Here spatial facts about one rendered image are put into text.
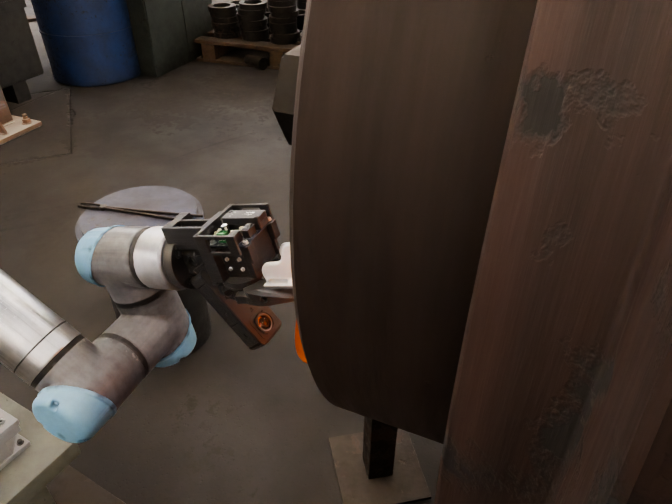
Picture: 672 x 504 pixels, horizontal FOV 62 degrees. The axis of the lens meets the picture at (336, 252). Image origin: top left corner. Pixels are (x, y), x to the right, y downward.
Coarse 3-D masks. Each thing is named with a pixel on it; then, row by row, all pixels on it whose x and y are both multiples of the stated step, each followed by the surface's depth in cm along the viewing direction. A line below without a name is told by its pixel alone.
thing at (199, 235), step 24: (216, 216) 60; (240, 216) 59; (264, 216) 59; (168, 240) 61; (192, 240) 60; (216, 240) 59; (240, 240) 57; (264, 240) 60; (168, 264) 61; (192, 264) 63; (216, 264) 58; (240, 264) 58; (192, 288) 64; (240, 288) 58
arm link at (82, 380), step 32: (0, 288) 61; (0, 320) 59; (32, 320) 61; (0, 352) 60; (32, 352) 60; (64, 352) 61; (96, 352) 64; (128, 352) 65; (32, 384) 61; (64, 384) 60; (96, 384) 61; (128, 384) 65; (64, 416) 58; (96, 416) 60
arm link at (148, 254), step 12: (156, 228) 65; (144, 240) 63; (156, 240) 63; (144, 252) 63; (156, 252) 62; (144, 264) 63; (156, 264) 62; (144, 276) 63; (156, 276) 63; (156, 288) 66; (168, 288) 64; (180, 288) 65
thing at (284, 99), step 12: (288, 60) 12; (288, 72) 12; (276, 84) 13; (288, 84) 12; (276, 96) 13; (288, 96) 12; (276, 108) 13; (288, 108) 12; (288, 120) 13; (288, 132) 13
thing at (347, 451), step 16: (368, 432) 122; (384, 432) 120; (400, 432) 140; (336, 448) 136; (352, 448) 136; (368, 448) 125; (384, 448) 123; (400, 448) 136; (336, 464) 133; (352, 464) 133; (368, 464) 127; (384, 464) 127; (400, 464) 133; (416, 464) 133; (352, 480) 129; (368, 480) 129; (384, 480) 129; (400, 480) 129; (416, 480) 129; (352, 496) 126; (368, 496) 126; (384, 496) 126; (400, 496) 126; (416, 496) 126
